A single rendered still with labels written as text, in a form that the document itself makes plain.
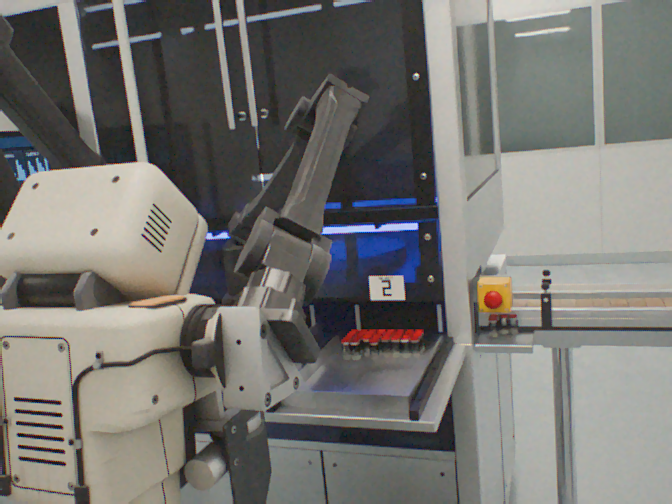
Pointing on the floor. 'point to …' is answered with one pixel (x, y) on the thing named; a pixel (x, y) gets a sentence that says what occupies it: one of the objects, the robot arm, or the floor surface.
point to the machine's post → (455, 241)
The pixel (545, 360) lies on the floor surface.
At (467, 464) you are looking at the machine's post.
